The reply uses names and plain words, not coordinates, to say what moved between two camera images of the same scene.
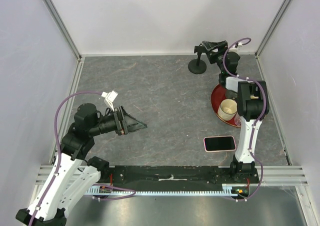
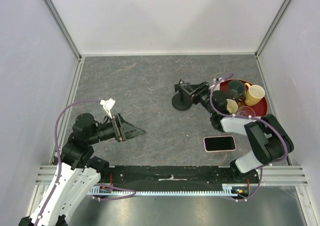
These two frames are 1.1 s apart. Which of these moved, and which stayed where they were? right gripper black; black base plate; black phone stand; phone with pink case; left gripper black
Moved: left gripper black; right gripper black; black phone stand
Stayed: phone with pink case; black base plate
